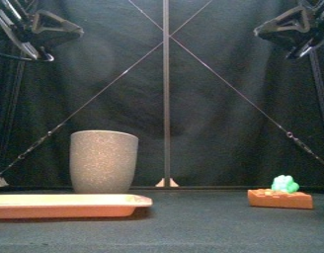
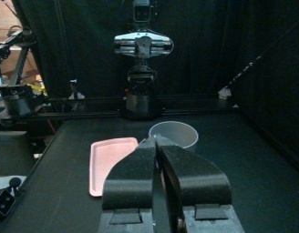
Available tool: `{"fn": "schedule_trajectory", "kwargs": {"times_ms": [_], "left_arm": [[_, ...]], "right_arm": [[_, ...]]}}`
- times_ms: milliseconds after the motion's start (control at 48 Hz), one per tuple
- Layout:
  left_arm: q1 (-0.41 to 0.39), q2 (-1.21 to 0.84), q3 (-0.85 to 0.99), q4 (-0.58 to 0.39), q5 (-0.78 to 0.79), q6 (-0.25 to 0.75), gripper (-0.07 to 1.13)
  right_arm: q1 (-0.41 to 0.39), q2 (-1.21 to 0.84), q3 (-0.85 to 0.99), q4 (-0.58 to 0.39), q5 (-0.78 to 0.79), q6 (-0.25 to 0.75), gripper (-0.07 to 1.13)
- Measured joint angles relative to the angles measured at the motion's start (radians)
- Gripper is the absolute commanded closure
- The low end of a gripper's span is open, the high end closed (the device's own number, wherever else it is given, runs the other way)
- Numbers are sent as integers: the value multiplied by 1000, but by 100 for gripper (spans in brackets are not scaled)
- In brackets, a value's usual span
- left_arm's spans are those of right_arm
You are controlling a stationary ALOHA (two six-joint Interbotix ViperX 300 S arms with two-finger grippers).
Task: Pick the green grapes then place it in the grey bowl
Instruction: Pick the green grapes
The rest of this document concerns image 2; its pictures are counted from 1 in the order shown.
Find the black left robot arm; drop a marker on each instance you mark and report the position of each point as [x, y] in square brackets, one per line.
[141, 97]

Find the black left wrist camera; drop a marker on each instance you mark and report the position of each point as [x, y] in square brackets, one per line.
[141, 12]

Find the black aluminium frame rail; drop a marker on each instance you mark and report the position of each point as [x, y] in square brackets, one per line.
[86, 114]

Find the black camera on stand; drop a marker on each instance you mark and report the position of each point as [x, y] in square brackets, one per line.
[3, 201]

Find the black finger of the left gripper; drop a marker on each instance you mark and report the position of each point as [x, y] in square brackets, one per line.
[148, 47]
[138, 47]

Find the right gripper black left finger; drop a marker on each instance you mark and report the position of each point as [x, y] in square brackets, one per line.
[129, 179]

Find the pink rectangular plastic tray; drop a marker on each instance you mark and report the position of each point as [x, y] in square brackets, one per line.
[109, 157]

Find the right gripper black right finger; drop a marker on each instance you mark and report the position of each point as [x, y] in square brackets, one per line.
[196, 179]

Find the black cloth curtain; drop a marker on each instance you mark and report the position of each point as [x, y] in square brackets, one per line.
[94, 45]

